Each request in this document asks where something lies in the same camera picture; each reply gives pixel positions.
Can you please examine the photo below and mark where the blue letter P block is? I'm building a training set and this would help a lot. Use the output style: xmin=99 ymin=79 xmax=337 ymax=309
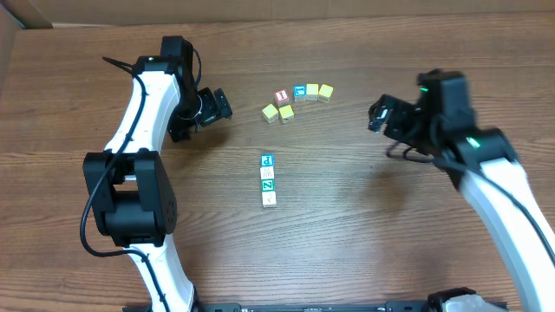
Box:
xmin=260 ymin=154 xmax=275 ymax=167

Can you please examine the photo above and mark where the white natural wood block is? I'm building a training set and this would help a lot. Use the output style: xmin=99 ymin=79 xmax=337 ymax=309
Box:
xmin=260 ymin=166 xmax=275 ymax=180

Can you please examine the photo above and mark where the green letter Z block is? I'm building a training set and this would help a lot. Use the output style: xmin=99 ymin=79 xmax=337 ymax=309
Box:
xmin=261 ymin=179 xmax=276 ymax=192

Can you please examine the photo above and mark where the red letter Q block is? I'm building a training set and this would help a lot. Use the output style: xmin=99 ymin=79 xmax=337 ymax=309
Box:
xmin=262 ymin=191 xmax=277 ymax=208

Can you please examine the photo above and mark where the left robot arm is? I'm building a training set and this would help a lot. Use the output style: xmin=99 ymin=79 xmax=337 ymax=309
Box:
xmin=80 ymin=36 xmax=232 ymax=311

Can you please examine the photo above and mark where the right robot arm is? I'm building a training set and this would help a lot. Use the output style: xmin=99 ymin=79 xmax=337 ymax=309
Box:
xmin=369 ymin=69 xmax=554 ymax=311

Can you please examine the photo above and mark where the yellow block left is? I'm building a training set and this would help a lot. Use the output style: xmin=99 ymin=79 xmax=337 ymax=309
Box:
xmin=262 ymin=104 xmax=279 ymax=123

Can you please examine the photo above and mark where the yellow block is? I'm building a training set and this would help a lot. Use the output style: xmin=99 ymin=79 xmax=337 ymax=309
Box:
xmin=262 ymin=104 xmax=279 ymax=123
xmin=306 ymin=83 xmax=319 ymax=101
xmin=318 ymin=84 xmax=334 ymax=103
xmin=278 ymin=105 xmax=295 ymax=124

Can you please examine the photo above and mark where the red letter I block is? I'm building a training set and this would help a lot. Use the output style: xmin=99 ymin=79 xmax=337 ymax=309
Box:
xmin=274 ymin=89 xmax=291 ymax=107

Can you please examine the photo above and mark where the yellow block centre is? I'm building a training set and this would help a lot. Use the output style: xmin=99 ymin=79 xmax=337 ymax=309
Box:
xmin=278 ymin=105 xmax=295 ymax=124

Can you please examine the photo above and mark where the yellow block far right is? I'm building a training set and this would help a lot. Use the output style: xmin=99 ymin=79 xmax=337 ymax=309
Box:
xmin=318 ymin=84 xmax=334 ymax=103

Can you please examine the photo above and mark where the blue picture block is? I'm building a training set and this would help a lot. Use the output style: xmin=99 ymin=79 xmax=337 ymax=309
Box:
xmin=293 ymin=84 xmax=307 ymax=102

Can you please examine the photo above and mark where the yellow block middle top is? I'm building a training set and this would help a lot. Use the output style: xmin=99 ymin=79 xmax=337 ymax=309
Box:
xmin=306 ymin=83 xmax=319 ymax=101

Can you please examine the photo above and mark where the cardboard box corner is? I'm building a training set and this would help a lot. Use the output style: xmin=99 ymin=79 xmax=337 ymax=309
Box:
xmin=1 ymin=0 xmax=52 ymax=86

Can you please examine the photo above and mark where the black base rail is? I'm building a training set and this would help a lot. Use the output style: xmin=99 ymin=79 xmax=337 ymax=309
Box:
xmin=122 ymin=296 xmax=510 ymax=312

